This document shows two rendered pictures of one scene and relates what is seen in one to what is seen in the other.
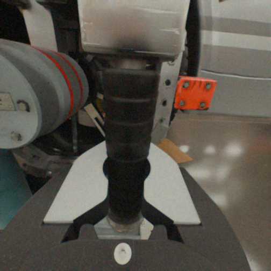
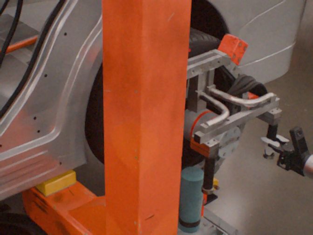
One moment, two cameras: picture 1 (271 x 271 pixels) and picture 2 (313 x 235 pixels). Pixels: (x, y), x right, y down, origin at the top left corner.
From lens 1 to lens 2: 2.17 m
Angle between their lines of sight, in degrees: 35
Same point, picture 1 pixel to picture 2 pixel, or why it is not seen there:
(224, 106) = not seen: hidden behind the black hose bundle
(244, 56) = (256, 49)
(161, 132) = (242, 127)
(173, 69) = (246, 95)
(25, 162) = not seen: hidden behind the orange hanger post
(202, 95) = not seen: hidden behind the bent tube
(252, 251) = (307, 204)
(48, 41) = (203, 106)
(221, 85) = (248, 71)
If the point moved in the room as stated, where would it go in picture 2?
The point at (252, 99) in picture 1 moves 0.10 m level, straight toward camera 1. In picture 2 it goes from (267, 71) to (270, 80)
